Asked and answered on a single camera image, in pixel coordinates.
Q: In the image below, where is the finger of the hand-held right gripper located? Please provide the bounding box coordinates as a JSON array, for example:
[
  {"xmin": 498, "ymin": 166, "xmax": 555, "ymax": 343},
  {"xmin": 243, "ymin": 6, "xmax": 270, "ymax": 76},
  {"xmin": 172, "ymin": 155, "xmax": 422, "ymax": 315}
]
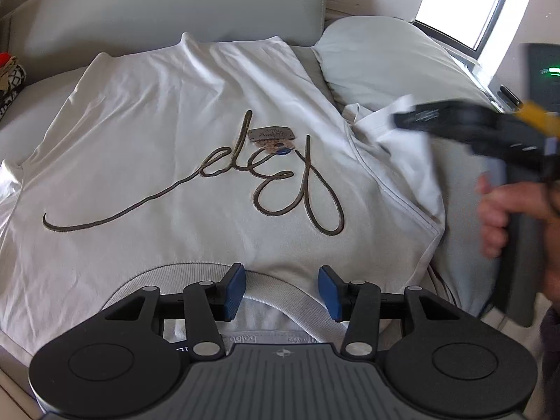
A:
[{"xmin": 392, "ymin": 98, "xmax": 497, "ymax": 141}]

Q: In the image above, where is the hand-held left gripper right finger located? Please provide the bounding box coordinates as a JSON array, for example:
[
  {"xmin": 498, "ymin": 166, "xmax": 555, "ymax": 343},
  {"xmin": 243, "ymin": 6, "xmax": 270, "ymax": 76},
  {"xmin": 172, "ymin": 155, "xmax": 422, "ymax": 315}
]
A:
[{"xmin": 318, "ymin": 265, "xmax": 462, "ymax": 358}]

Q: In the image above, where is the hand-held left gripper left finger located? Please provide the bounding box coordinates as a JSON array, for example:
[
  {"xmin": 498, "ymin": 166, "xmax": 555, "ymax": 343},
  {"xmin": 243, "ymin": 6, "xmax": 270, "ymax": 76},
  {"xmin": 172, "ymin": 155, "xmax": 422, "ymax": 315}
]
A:
[{"xmin": 103, "ymin": 262, "xmax": 248, "ymax": 358}]

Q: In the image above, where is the white sweatshirt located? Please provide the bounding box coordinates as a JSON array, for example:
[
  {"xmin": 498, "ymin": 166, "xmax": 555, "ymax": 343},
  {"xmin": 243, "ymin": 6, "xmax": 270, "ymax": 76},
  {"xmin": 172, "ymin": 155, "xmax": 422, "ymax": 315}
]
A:
[{"xmin": 0, "ymin": 32, "xmax": 448, "ymax": 359}]

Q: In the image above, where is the person's right hand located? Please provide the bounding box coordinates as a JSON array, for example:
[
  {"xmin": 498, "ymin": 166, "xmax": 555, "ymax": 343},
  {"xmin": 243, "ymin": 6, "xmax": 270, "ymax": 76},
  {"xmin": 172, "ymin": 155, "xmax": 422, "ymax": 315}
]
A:
[{"xmin": 477, "ymin": 175, "xmax": 560, "ymax": 295}]

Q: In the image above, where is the large grey cushion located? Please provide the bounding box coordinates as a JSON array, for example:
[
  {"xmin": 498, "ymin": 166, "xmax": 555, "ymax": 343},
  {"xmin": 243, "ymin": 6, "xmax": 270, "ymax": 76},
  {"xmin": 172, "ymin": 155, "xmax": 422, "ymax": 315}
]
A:
[{"xmin": 314, "ymin": 16, "xmax": 519, "ymax": 318}]

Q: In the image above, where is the window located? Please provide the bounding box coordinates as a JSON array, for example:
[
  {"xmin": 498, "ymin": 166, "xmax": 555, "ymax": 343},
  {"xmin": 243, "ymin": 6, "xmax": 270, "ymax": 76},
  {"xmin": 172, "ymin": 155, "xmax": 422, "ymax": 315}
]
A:
[{"xmin": 411, "ymin": 0, "xmax": 540, "ymax": 71}]

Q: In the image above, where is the brown cardboard hang tag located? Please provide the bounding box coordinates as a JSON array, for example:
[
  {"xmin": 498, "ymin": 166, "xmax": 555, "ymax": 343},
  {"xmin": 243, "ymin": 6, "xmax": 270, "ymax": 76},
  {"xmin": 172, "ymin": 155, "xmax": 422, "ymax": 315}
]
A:
[{"xmin": 246, "ymin": 126, "xmax": 299, "ymax": 159}]

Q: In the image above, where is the person's dark clothing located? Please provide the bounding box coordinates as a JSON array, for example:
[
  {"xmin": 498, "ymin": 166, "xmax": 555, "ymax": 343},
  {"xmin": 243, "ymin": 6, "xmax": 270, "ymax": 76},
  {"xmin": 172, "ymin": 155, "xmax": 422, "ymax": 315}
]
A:
[{"xmin": 539, "ymin": 304, "xmax": 560, "ymax": 388}]

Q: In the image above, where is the grey sofa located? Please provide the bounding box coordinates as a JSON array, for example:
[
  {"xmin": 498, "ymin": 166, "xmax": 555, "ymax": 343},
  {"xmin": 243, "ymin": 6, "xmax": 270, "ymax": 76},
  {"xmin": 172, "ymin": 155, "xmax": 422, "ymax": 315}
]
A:
[{"xmin": 0, "ymin": 0, "xmax": 543, "ymax": 407}]

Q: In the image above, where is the grey sofa back cushion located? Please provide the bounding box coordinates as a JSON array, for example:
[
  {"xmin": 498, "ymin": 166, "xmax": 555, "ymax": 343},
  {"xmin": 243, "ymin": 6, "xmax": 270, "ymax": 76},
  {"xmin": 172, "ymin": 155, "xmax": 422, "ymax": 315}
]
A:
[{"xmin": 20, "ymin": 0, "xmax": 330, "ymax": 67}]

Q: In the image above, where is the black white patterned garment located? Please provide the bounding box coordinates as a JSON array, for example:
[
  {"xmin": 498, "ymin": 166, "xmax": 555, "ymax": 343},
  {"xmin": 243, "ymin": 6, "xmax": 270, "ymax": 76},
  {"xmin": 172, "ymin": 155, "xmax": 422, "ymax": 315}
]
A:
[{"xmin": 0, "ymin": 63, "xmax": 28, "ymax": 120}]

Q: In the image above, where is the beige garment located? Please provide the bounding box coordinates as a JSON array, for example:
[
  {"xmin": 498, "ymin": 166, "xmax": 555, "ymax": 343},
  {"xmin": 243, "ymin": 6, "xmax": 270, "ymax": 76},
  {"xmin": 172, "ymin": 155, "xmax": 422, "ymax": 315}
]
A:
[{"xmin": 0, "ymin": 56, "xmax": 19, "ymax": 90}]

